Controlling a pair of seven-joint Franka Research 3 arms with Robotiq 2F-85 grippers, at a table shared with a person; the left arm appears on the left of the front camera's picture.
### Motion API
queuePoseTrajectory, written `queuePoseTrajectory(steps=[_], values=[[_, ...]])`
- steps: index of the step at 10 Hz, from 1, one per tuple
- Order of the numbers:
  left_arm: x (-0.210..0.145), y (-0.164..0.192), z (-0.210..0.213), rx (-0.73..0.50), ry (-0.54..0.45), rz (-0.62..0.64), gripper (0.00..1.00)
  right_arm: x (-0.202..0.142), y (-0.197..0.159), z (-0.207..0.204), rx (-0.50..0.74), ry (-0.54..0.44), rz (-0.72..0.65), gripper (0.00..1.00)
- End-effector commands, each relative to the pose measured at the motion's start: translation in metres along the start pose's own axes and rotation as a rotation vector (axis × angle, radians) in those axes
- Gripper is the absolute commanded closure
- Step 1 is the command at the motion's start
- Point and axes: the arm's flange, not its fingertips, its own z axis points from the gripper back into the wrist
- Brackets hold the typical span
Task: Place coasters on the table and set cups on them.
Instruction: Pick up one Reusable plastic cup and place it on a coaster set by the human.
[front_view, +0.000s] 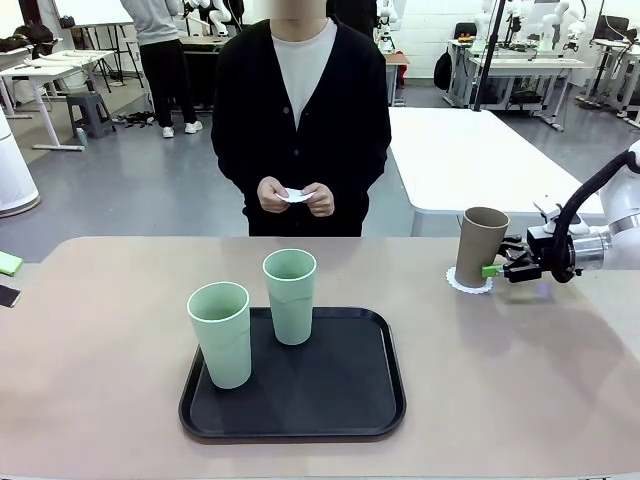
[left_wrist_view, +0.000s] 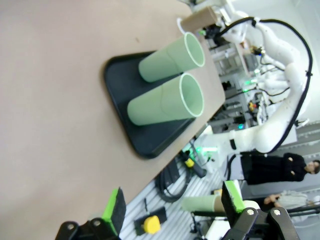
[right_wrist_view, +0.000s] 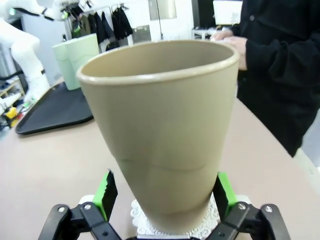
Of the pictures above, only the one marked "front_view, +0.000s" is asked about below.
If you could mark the left gripper black green-tipped finger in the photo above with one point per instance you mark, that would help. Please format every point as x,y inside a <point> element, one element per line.
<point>9,296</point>
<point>10,262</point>

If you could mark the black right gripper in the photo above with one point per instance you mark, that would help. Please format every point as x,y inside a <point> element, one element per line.
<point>539,250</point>

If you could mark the brown cup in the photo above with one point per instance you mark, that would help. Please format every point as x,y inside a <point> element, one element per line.
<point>475,250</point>

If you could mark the white scalloped paper coaster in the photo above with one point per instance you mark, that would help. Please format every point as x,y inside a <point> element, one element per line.
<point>452,281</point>
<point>295,196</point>

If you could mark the wide light green cup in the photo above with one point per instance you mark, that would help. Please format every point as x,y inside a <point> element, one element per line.
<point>225,350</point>

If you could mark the slim light green cup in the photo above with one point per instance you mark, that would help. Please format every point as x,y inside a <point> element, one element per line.
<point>292,320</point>

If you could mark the person's left forearm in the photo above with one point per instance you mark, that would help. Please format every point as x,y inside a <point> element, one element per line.
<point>374,160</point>

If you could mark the person's right forearm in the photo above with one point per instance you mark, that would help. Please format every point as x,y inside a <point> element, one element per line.
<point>227,160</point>

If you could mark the person's left hand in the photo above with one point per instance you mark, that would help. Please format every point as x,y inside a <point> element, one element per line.
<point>322,202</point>

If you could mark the person's right hand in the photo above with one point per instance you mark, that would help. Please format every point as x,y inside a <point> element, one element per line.
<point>272,197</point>

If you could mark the white cylindrical air purifier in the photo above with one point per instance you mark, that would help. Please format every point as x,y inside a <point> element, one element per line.
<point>15,175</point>

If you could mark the large white table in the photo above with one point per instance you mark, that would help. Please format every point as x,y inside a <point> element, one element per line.
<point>475,160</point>

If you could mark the small bottle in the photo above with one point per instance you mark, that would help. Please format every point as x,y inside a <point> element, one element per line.
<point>81,137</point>

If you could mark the grey plastic stool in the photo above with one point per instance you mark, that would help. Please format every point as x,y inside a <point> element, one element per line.
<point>90,107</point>

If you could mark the white desk with curved parts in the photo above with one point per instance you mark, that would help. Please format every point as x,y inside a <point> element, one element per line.
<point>30,70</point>

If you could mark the long white lab desk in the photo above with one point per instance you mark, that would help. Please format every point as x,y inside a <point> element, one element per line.
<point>525,62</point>

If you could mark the black backpack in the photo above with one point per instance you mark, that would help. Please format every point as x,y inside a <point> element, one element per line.
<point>442,72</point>

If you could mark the black stand pole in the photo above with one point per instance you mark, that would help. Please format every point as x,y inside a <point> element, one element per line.
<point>487,60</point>

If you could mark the black bag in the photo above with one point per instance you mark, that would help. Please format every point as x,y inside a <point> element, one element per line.
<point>30,37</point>

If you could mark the small wooden-top table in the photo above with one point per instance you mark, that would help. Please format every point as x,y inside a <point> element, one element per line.
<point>397,60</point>

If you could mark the white desk with monitor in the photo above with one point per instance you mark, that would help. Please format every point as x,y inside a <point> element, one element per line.
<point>620,45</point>

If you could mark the person in grey hoodie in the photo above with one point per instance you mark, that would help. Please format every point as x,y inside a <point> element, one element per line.
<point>167,80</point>

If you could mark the black monitor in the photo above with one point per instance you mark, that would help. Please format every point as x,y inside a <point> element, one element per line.
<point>612,27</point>

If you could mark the black plastic tray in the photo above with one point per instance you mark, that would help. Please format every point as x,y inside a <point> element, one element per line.
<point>300,400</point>

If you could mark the whiteboard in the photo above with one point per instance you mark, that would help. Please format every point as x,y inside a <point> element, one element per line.
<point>90,10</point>

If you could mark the person in black cardigan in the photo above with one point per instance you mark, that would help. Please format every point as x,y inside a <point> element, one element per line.
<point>250,100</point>

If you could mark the person in dark clothes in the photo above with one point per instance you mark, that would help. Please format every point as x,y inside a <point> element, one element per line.
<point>357,15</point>

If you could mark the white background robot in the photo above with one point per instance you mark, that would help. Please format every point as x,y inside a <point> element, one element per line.
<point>210,12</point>

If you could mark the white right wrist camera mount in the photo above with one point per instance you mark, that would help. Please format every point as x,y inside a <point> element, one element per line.
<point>580,229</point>

